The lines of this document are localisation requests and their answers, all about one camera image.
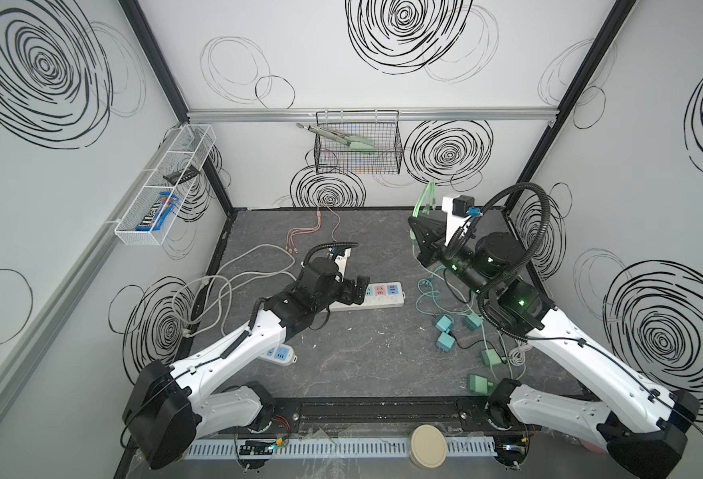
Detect teal charging cable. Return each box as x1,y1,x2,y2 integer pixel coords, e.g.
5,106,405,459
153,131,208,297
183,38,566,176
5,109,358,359
413,265,478,331

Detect white multicolour power strip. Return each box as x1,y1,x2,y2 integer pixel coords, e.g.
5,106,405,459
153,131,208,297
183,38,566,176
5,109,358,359
331,281,406,313

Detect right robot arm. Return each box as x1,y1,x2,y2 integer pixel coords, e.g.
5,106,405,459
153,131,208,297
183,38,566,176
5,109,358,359
408,211,700,478

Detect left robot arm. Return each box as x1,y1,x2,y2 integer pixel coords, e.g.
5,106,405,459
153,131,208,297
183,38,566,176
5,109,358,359
122,257,370,470

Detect dark teal charger plug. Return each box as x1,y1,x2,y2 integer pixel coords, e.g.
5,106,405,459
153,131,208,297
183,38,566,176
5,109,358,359
463,313,484,331

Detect light teal charger plug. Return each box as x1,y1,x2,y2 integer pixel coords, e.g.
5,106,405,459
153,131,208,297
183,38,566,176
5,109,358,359
436,333,456,352

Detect green charger plug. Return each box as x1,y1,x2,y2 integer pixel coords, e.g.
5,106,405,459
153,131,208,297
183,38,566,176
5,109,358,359
467,374,495,396
480,348,503,368

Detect green charger plug right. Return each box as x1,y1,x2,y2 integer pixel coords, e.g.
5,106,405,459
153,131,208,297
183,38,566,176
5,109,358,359
467,374,495,396

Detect white blue power strip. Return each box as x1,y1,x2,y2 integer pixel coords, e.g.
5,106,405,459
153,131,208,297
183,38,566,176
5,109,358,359
259,344,297,366

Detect green kitchen tongs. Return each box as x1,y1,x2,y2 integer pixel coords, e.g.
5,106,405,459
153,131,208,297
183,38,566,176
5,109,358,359
295,123,376,152

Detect black remote control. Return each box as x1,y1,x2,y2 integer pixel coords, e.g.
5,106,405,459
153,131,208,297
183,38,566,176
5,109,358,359
163,165,200,186

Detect beige round lid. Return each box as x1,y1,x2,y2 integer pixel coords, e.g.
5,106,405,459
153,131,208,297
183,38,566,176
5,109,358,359
409,424,447,469

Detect white power strip cord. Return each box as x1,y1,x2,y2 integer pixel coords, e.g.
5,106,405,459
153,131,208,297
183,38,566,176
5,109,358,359
170,243,299,336

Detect white charging cable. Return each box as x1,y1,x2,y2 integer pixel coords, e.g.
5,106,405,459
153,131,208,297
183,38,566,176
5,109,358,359
503,340,532,367

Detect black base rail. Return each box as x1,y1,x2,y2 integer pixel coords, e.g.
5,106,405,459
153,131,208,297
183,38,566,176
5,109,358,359
249,396,494,433

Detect black wire wall basket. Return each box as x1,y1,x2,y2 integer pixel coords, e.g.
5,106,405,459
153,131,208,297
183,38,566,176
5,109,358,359
311,109,404,176

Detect white slotted cable duct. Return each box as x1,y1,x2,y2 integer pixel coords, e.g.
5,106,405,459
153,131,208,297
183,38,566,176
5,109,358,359
180,436,499,461

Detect white wire wall shelf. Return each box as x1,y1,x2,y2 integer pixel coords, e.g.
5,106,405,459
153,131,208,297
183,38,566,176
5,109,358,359
115,124,216,247

